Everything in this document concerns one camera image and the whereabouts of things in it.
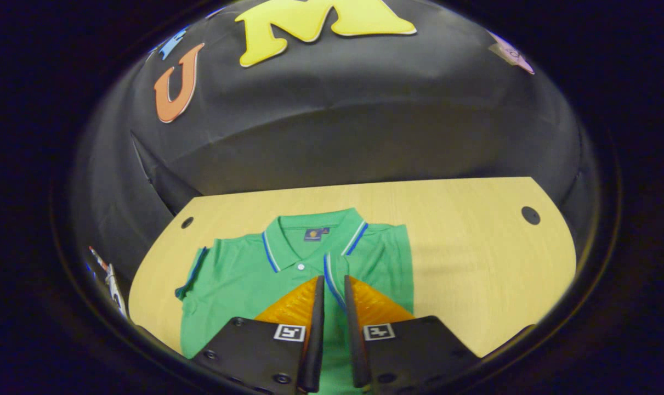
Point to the green T-shirt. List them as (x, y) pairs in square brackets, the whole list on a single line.
[(238, 274)]

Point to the lit display screen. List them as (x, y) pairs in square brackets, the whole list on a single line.
[(112, 282)]

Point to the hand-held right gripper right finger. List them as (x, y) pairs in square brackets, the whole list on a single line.
[(355, 345)]

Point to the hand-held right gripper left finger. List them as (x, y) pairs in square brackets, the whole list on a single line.
[(314, 340)]

